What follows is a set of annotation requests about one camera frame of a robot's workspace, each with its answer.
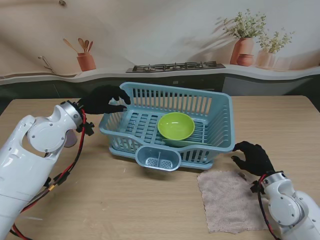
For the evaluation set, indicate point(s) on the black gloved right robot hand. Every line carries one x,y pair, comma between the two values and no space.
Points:
257,160

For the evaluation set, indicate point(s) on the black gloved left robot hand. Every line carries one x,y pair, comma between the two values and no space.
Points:
100,102

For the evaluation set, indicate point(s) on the purple cup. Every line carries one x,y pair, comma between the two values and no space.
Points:
72,140

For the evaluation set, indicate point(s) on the pale green plate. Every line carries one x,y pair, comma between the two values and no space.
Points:
197,143

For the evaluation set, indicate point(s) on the lime green bowl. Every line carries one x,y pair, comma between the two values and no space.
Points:
175,127

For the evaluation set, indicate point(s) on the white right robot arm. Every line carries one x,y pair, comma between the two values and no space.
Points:
290,205

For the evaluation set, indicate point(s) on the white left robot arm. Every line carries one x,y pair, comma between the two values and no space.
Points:
25,162

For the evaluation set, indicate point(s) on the pinkish beige cleaning cloth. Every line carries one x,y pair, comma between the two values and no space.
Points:
225,202

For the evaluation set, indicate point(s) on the blue cutlery holder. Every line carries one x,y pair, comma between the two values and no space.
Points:
142,160

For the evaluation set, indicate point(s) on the blue plastic dish rack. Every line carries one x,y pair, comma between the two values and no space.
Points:
175,88

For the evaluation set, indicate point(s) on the metal backdrop eyelet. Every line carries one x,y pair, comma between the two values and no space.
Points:
62,2

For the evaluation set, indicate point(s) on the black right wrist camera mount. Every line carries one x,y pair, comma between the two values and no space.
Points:
255,187

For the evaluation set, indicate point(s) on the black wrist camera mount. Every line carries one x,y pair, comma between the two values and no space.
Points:
255,187
86,128

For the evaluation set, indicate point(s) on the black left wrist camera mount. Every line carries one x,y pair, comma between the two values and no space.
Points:
86,128

